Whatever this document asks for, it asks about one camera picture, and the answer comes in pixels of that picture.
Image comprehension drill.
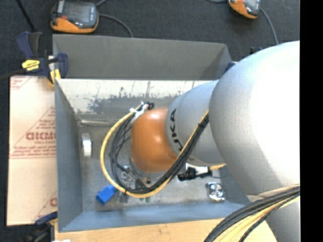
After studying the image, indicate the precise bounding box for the blue block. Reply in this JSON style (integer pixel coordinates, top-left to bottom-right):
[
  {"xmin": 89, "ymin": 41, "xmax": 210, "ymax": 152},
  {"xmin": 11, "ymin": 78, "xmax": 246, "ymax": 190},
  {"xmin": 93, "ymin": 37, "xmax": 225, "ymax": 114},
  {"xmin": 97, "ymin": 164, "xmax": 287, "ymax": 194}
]
[{"xmin": 95, "ymin": 185, "xmax": 118, "ymax": 207}]

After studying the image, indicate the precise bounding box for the white tape roll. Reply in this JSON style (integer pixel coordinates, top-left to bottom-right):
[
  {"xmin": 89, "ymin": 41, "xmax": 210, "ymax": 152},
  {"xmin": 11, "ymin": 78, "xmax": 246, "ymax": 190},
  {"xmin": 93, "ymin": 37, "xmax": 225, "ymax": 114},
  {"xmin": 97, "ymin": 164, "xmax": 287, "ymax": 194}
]
[{"xmin": 81, "ymin": 133, "xmax": 93, "ymax": 158}]

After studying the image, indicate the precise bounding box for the clear square glass dish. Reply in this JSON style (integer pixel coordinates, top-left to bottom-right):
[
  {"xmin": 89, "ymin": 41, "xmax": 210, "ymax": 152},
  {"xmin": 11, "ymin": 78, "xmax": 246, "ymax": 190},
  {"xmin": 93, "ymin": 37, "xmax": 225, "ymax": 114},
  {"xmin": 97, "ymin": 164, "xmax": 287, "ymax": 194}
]
[{"xmin": 206, "ymin": 181, "xmax": 226, "ymax": 202}]

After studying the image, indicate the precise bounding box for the brown cardboard board red print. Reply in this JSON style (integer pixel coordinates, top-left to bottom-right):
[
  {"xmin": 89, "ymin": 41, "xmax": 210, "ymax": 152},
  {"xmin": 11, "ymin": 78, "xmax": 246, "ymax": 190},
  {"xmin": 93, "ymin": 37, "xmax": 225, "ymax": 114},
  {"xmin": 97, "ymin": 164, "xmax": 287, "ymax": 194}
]
[{"xmin": 6, "ymin": 75, "xmax": 59, "ymax": 227}]

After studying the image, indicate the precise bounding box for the grey metal bin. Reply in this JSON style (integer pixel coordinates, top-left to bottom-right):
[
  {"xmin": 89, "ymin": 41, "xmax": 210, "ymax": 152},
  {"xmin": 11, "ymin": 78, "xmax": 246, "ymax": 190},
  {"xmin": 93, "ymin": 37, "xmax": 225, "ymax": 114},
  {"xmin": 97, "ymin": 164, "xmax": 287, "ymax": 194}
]
[{"xmin": 52, "ymin": 34, "xmax": 251, "ymax": 233}]

